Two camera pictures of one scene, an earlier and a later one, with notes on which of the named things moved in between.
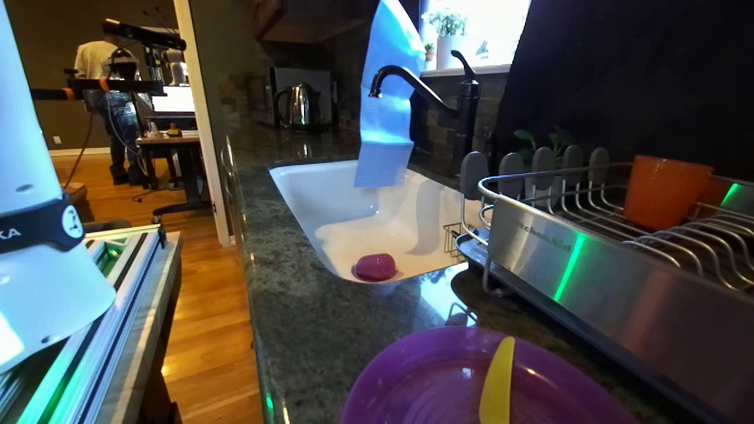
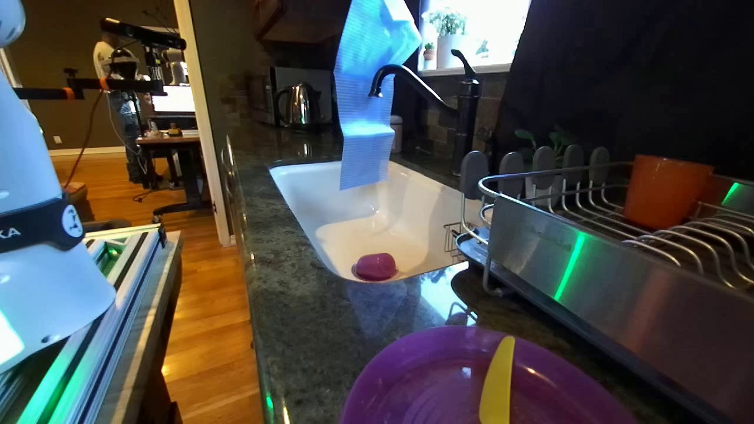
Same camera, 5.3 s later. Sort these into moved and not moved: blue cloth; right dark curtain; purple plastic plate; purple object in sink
Moved: blue cloth
Not moved: purple object in sink; right dark curtain; purple plastic plate
